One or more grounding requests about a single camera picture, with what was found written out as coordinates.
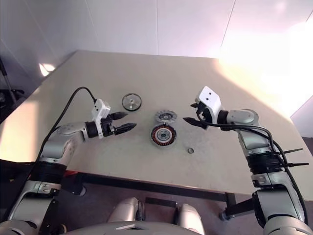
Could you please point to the grey round metal part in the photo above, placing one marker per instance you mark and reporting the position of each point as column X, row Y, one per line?
column 131, row 102

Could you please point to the motor stator with copper windings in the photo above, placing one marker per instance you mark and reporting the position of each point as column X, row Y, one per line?
column 163, row 135

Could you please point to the black zip tie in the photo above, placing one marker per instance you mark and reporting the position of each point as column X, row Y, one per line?
column 298, row 165
column 293, row 150

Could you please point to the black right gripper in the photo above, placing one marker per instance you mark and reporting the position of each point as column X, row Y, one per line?
column 206, row 115

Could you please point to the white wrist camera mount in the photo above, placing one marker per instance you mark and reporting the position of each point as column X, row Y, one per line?
column 100, row 110
column 209, row 96

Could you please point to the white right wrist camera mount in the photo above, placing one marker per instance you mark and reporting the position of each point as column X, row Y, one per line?
column 209, row 96

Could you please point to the silver rounded robot leg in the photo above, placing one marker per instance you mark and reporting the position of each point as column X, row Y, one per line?
column 190, row 218
column 127, row 210

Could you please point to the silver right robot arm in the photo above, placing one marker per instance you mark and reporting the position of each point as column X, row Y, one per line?
column 254, row 144

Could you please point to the grey table caster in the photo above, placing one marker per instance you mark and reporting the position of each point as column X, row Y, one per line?
column 226, row 216
column 83, row 191

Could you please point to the silver robot torso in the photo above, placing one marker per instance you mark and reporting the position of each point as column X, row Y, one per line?
column 137, row 228

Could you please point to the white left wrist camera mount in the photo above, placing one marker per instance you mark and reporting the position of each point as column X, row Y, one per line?
column 100, row 110

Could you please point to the grey finned rotor part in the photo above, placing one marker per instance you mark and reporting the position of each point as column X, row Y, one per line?
column 161, row 115

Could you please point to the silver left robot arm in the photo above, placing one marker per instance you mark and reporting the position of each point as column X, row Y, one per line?
column 58, row 144

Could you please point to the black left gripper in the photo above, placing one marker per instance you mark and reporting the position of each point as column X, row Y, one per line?
column 108, row 127

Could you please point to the black table frame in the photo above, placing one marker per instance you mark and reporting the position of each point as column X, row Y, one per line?
column 156, row 188

